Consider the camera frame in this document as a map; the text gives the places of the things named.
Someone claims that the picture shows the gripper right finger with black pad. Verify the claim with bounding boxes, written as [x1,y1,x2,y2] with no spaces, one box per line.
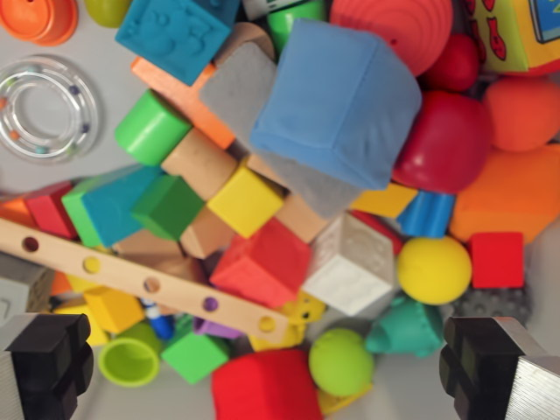
[439,317,560,420]

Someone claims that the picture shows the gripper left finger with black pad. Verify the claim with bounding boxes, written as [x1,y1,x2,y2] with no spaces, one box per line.
[0,312,95,420]

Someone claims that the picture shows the light blue plush cube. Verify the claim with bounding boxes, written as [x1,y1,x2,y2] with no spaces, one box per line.
[248,17,424,192]

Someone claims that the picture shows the grey studded building plate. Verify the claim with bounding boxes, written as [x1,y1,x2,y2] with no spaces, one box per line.
[450,286,534,327]

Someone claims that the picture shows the grey embossed block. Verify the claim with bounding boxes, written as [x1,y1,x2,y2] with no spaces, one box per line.
[0,252,57,328]

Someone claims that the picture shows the yellow wooden block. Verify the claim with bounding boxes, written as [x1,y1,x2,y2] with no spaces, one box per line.
[82,286,146,335]

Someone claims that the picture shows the lime green cup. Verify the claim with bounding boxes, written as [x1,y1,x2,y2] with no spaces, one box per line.
[98,321,165,389]

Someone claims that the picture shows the teal rubber animal toy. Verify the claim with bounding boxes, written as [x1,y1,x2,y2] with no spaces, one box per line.
[365,296,445,361]

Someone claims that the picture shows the small red cube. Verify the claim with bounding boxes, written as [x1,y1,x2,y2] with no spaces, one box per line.
[469,231,525,291]

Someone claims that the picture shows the yellow ball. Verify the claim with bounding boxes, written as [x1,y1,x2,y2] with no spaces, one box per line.
[395,235,473,306]

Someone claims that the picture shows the wooden strip with holes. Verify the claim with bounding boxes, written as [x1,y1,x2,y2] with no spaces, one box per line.
[0,217,291,346]

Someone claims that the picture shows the blue and white pen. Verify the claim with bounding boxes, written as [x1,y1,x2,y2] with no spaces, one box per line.
[139,297,177,341]

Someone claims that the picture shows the red wooden block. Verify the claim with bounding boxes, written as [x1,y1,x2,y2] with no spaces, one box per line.
[24,182,80,241]

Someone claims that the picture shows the orange wooden block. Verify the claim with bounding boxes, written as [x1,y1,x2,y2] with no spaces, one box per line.
[0,196,39,229]

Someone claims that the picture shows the light green wooden block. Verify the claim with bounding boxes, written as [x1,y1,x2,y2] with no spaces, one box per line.
[60,177,106,249]

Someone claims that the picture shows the brown wooden block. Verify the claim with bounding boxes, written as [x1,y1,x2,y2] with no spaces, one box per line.
[112,229,207,286]

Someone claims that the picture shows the green ball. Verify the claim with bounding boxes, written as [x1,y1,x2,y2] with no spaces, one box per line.
[308,327,375,399]

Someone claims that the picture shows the yellow flat toy piece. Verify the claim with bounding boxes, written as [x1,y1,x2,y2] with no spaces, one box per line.
[317,381,374,417]

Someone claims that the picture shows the blue ribbed plastic piece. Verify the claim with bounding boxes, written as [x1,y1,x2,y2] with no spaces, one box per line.
[395,190,457,240]

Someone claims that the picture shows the white embossed rubber block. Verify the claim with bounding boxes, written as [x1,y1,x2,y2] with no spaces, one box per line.
[301,213,398,318]

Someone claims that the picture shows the orange plush cube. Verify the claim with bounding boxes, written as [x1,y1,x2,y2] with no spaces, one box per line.
[449,143,560,246]

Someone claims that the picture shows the purple block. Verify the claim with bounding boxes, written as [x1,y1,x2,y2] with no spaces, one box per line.
[192,314,244,340]

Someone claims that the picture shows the yellow rubber bear toy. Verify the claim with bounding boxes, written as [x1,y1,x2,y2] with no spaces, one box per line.
[282,290,327,327]

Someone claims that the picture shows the dark green wooden cube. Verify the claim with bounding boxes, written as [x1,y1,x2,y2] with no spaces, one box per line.
[130,173,206,243]

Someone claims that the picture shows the yellow-orange wooden block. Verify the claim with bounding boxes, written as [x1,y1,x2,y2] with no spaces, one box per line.
[349,181,420,220]

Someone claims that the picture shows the natural wooden block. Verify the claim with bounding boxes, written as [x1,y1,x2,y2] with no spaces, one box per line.
[180,207,238,260]
[275,192,330,244]

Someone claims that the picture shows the glossy red plastic apple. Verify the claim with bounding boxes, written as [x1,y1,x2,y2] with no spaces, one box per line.
[392,90,494,195]

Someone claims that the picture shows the red plush cube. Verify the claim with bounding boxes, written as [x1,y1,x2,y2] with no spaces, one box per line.
[211,348,325,420]

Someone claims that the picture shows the red rubber block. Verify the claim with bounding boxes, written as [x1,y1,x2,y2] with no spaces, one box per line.
[209,218,313,310]

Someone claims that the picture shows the bright green plastic cylinder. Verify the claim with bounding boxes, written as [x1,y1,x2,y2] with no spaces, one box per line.
[114,88,193,167]
[266,2,328,54]

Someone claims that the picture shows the orange ball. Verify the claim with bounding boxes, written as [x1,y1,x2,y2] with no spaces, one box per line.
[482,74,560,153]

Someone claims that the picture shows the yellow wooden cube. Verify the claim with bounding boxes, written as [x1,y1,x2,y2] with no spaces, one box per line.
[206,164,285,240]

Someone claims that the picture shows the orange wooden plank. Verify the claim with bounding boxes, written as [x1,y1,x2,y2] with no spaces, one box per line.
[130,56,237,151]

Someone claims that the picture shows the red textured plastic strawberry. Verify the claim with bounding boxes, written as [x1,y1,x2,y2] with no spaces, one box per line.
[419,33,481,94]

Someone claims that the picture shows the grey plush cube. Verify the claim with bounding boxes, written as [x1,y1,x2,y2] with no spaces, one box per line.
[199,41,365,221]

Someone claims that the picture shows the orange stacking cup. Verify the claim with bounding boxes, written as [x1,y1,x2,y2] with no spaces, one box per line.
[0,0,81,47]

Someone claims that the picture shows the yellow fabric cube, red fish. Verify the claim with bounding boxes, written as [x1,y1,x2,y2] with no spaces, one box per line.
[463,0,560,78]

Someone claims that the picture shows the teal embossed rubber block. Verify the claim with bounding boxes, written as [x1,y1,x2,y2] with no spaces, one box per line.
[115,0,233,88]

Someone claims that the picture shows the coral ridged rubber ball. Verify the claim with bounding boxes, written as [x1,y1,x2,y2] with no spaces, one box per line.
[328,0,454,78]

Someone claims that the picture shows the olive green round toy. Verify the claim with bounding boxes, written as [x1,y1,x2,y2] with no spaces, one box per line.
[82,0,133,29]

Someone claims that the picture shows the clear ring rattle with beads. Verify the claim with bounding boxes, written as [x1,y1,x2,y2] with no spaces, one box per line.
[0,54,105,165]

